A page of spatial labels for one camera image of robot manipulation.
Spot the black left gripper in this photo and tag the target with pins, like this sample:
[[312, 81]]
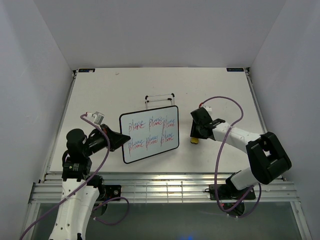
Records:
[[115, 139]]

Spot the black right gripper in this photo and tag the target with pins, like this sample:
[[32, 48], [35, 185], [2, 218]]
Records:
[[194, 133]]

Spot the yellow bone-shaped eraser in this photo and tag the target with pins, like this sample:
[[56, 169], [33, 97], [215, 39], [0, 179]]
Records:
[[194, 140]]

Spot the whiteboard with black frame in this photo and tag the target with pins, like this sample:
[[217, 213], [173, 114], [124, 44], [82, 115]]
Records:
[[151, 131]]

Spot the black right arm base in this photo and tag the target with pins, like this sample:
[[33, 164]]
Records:
[[224, 192]]

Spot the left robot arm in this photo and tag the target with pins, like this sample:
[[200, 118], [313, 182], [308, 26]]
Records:
[[80, 188]]

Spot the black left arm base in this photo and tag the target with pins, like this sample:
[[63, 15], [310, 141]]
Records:
[[107, 192]]

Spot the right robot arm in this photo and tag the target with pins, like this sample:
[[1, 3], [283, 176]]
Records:
[[266, 155]]

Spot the black whiteboard stand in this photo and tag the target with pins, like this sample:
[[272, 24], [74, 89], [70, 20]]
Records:
[[148, 99]]

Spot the right blue table label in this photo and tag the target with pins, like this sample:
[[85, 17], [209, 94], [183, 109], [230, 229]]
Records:
[[234, 69]]

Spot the blue table label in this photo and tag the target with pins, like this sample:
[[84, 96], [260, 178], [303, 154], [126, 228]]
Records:
[[234, 69], [86, 70]]

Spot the left blue table label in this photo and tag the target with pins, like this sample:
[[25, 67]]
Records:
[[86, 70]]

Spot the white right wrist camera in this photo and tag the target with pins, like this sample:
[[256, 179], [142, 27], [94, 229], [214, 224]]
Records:
[[206, 107]]

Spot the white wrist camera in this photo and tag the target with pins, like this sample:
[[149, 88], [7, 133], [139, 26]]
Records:
[[206, 107], [95, 117]]

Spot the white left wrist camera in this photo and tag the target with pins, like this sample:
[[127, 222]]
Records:
[[95, 117]]

